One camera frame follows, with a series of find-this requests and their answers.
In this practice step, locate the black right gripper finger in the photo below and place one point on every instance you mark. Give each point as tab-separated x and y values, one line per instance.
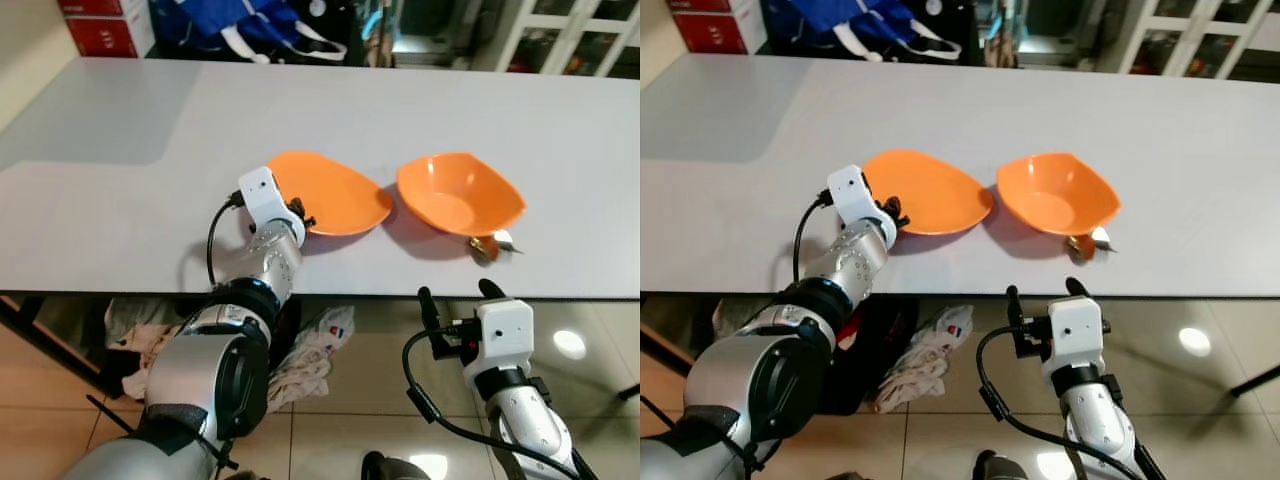
1015	308
492	290
429	310
1077	288

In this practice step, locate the orange plastic bowl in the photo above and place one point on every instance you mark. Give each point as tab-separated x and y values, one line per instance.
930	195
455	200
1055	200
335	195

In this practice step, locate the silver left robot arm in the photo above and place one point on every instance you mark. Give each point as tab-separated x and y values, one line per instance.
260	262
855	262

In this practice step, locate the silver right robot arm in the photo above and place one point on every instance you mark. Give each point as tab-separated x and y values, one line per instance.
1105	430
535	430

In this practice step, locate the shiny bronze metal spoon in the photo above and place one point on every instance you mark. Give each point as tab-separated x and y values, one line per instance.
1080	246
486	250

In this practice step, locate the black fabric bag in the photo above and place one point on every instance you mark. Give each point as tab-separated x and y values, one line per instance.
865	380
285	320

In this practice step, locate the white cloth bag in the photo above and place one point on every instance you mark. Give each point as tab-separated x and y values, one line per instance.
925	365
310	365

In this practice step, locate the black stand leg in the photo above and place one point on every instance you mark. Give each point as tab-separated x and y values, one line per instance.
628	392
1255	380

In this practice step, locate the black table leg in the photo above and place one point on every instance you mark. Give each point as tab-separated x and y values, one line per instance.
45	335
665	345

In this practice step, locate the tan wooden object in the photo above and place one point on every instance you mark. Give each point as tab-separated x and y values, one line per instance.
380	50
1000	50

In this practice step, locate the black bag white logo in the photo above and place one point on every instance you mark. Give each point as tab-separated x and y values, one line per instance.
340	30
960	30

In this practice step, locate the beige crumpled cloth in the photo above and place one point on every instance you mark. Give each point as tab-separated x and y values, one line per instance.
145	335

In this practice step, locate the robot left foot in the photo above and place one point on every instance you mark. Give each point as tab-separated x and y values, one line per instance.
848	476
243	476

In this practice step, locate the red cardboard box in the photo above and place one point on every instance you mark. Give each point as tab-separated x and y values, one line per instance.
100	38
705	5
90	6
715	35

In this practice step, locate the white glass door cabinet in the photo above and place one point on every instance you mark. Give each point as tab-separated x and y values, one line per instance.
510	35
1135	35

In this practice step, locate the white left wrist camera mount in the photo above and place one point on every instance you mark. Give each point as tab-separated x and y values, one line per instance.
262	195
850	192

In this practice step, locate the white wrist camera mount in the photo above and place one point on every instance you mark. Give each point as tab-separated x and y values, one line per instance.
850	192
1075	328
262	195
505	330

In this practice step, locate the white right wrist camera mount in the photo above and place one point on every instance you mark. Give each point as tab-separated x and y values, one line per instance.
505	330
1075	328

